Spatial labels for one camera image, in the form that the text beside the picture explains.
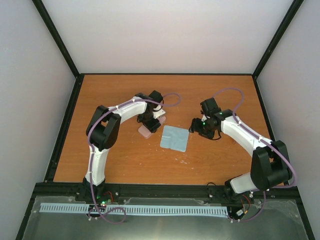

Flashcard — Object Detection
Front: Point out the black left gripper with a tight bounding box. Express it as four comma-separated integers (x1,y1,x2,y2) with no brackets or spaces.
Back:
137,112,161,133

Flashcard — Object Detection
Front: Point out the pink glasses case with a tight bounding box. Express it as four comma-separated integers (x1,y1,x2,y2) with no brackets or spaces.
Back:
138,116,166,139

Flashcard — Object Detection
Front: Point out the light blue cleaning cloth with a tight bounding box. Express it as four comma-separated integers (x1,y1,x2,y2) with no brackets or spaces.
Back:
160,125,189,152

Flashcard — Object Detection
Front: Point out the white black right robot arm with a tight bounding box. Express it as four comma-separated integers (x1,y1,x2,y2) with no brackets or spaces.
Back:
189,97,294,201

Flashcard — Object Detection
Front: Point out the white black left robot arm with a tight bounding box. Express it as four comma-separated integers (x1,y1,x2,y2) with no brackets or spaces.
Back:
83,90,166,202

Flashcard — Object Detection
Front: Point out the clear acrylic front plate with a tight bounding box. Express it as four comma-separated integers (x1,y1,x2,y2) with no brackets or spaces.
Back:
23,196,308,240

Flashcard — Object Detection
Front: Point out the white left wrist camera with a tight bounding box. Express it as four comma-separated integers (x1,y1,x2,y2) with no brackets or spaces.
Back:
153,109,166,119

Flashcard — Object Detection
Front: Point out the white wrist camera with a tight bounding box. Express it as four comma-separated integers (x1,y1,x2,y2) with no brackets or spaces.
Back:
201,115,210,122
153,109,166,119

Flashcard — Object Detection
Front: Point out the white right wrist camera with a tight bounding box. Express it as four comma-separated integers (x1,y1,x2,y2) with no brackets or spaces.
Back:
201,115,210,122

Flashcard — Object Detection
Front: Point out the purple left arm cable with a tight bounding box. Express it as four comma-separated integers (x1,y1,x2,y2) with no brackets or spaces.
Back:
87,92,181,224

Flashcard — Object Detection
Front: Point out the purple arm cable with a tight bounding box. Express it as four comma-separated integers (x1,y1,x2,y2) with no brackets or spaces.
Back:
211,87,298,223
87,92,181,224

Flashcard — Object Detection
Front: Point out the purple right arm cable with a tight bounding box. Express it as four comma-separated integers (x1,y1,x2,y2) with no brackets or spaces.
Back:
211,87,298,223

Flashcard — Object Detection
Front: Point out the black enclosure frame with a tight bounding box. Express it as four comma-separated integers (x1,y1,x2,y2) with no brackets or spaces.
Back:
14,0,316,240

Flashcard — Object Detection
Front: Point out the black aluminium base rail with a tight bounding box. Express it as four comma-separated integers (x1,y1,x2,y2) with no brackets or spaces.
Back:
33,182,300,204

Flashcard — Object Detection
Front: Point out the light blue slotted cable duct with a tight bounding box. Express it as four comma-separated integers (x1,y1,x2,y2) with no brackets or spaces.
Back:
39,203,228,218

